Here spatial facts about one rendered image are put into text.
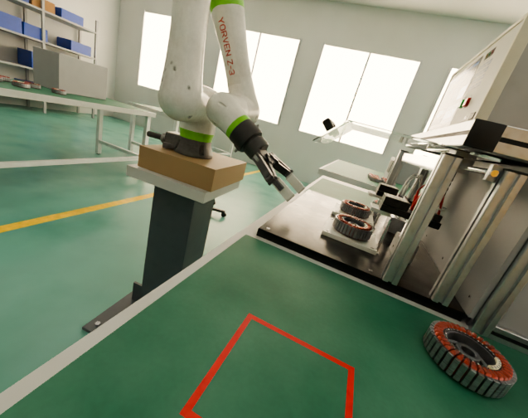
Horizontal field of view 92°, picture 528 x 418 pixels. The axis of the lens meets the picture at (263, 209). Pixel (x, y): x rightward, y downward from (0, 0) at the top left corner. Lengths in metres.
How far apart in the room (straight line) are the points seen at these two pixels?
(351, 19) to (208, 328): 5.80
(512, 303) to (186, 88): 0.90
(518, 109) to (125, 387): 0.76
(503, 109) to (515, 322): 0.41
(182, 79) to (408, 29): 5.25
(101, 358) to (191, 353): 0.09
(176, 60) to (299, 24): 5.33
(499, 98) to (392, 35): 5.15
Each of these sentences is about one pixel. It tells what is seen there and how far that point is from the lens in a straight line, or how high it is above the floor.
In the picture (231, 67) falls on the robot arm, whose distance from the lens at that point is 0.98.
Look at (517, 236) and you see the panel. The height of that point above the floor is 0.95.
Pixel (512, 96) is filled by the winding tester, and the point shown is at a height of 1.18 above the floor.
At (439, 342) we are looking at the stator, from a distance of 0.51.
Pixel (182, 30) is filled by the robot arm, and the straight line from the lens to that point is 0.87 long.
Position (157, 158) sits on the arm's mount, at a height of 0.80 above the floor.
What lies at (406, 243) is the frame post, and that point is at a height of 0.87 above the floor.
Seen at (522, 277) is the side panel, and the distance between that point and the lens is 0.65.
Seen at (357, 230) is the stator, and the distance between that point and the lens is 0.75.
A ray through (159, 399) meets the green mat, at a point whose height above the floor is 0.75.
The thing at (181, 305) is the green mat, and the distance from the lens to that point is 0.41.
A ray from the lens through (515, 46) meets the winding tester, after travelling 0.72.
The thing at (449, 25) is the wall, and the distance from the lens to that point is 5.92.
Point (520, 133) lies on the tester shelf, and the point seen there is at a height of 1.11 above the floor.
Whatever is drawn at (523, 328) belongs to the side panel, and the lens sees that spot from 0.72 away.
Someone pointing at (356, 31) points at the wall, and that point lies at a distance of 5.86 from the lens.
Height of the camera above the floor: 1.02
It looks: 19 degrees down
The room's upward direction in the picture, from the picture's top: 16 degrees clockwise
